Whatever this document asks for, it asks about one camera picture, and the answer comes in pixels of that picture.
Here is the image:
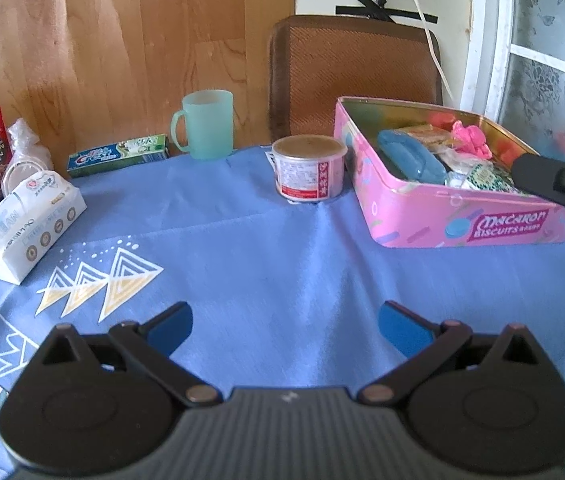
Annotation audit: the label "black tape strips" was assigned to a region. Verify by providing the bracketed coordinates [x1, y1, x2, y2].
[335, 0, 439, 26]

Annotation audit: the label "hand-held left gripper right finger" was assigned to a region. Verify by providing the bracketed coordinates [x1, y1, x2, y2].
[361, 300, 549, 407]

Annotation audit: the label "clear plastic bag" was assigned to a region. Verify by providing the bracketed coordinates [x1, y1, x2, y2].
[1, 117, 56, 197]

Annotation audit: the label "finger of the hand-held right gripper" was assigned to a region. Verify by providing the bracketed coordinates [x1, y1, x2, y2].
[511, 152, 565, 222]

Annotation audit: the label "green white packet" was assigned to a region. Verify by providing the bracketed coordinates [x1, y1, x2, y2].
[462, 164, 519, 194]

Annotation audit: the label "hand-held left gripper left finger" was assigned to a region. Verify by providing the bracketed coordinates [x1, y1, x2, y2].
[37, 301, 224, 407]

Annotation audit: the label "pink soft toy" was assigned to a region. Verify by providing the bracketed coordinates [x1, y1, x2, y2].
[449, 120, 494, 162]

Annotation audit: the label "red white food can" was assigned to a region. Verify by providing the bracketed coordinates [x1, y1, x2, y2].
[269, 134, 349, 204]

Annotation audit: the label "green toothpaste box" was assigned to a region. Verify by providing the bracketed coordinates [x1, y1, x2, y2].
[67, 133, 171, 179]

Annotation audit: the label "yellow biscuit packet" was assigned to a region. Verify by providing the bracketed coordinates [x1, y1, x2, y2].
[401, 124, 459, 152]

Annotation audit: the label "white tissue pack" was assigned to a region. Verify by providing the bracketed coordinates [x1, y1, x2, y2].
[0, 172, 88, 285]

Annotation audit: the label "white window frame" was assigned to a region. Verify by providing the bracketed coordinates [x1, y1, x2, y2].
[461, 0, 565, 133]

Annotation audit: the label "white charging cable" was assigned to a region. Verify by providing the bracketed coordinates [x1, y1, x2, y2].
[396, 0, 457, 107]

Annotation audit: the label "wooden board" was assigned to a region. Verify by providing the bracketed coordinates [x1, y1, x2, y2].
[0, 0, 298, 161]

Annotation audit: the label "green plastic cup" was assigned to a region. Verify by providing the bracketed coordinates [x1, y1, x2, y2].
[171, 89, 235, 161]

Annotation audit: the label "blue printed tablecloth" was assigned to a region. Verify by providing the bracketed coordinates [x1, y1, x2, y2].
[0, 144, 565, 480]

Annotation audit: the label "white small packet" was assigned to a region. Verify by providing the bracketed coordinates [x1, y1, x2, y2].
[441, 149, 474, 187]

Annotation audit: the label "brown chair backrest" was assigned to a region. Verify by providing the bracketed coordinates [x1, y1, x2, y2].
[268, 14, 444, 144]

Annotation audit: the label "blue soft pouch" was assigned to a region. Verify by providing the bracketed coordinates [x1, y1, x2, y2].
[377, 129, 448, 187]

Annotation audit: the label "pink biscuit tin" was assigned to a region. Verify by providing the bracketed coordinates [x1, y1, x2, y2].
[333, 96, 565, 250]

